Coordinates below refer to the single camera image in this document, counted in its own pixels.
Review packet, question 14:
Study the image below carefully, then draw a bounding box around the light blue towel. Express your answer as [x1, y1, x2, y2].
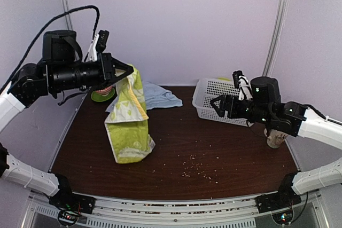
[106, 81, 183, 116]

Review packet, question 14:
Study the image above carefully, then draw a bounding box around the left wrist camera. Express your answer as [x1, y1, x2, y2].
[84, 30, 110, 62]

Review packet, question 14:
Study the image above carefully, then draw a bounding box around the right aluminium frame post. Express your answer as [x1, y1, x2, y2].
[262, 0, 289, 76]

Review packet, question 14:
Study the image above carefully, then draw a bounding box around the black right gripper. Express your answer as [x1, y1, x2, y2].
[210, 95, 272, 127]

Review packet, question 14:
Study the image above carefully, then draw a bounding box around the black braided left cable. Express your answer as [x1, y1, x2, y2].
[0, 5, 100, 94]

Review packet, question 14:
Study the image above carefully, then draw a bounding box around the green crocodile pattern towel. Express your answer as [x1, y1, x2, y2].
[104, 68, 155, 164]

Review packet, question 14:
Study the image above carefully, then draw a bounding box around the white perforated plastic basket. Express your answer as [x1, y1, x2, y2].
[192, 77, 257, 127]

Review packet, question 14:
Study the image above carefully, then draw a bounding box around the green plate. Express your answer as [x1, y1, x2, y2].
[91, 89, 115, 103]

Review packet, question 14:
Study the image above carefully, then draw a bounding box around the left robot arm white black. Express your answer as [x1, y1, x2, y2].
[1, 30, 134, 214]

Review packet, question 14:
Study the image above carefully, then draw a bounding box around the lime green bowl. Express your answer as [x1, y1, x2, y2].
[217, 77, 231, 81]

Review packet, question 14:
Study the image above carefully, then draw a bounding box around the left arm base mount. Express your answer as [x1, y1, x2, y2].
[47, 174, 96, 227]

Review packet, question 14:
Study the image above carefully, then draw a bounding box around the red patterned ceramic bowl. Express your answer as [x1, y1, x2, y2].
[95, 85, 112, 96]

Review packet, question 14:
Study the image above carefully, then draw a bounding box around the front aluminium rail panel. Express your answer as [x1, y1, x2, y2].
[20, 192, 331, 228]

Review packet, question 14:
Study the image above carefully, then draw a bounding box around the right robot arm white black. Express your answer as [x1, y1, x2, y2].
[210, 71, 341, 208]

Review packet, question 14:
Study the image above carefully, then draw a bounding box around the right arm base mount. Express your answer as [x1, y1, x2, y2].
[255, 172, 308, 227]

